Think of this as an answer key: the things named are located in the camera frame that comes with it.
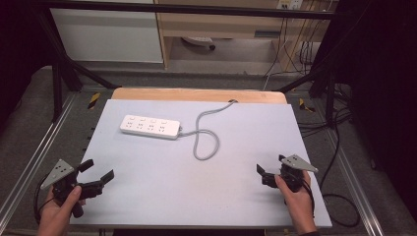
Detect white power strip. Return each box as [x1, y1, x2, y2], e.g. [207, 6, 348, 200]
[119, 114, 182, 141]

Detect black floor cable loop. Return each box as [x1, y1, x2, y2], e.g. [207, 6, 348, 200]
[319, 124, 362, 229]

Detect aluminium floor rail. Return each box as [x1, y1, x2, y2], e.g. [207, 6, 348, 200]
[0, 92, 81, 228]
[324, 126, 386, 236]

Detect person's left hand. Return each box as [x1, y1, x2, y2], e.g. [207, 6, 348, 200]
[37, 185, 87, 236]

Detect wooden table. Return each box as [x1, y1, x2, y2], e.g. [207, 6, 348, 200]
[110, 87, 288, 105]

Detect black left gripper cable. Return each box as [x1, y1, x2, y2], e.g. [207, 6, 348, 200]
[32, 175, 56, 226]

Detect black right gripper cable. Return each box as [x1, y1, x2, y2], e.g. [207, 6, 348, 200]
[301, 177, 317, 219]

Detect yellow black tape marker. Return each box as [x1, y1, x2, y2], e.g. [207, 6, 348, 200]
[87, 91, 101, 110]
[298, 97, 317, 113]

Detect person's right hand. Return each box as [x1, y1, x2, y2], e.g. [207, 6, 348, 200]
[274, 170, 318, 236]

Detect grey power strip cable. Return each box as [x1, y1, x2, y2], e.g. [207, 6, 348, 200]
[178, 99, 239, 161]

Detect hanging background cables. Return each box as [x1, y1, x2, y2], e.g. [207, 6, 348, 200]
[263, 14, 328, 91]

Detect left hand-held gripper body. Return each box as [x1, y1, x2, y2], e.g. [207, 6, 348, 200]
[40, 159, 106, 219]

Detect black metal frame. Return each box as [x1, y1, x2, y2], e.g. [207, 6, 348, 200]
[32, 0, 337, 130]

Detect bundle of black floor cables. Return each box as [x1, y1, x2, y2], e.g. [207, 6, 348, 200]
[296, 83, 354, 140]

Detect white wall socket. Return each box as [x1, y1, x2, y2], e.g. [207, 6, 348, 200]
[276, 0, 304, 11]

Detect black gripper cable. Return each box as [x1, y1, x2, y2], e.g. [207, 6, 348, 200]
[32, 175, 56, 226]
[301, 177, 317, 219]

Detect dark curtain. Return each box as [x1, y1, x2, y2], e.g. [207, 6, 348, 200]
[328, 0, 417, 217]
[0, 0, 53, 132]

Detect white cabinet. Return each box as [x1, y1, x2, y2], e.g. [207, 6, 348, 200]
[49, 0, 164, 64]

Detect light wooden desk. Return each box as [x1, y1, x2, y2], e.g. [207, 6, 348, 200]
[153, 0, 330, 72]

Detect white device under desk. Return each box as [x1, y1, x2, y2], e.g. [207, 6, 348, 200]
[181, 35, 216, 51]

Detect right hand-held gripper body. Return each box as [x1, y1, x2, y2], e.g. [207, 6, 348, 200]
[262, 154, 319, 194]

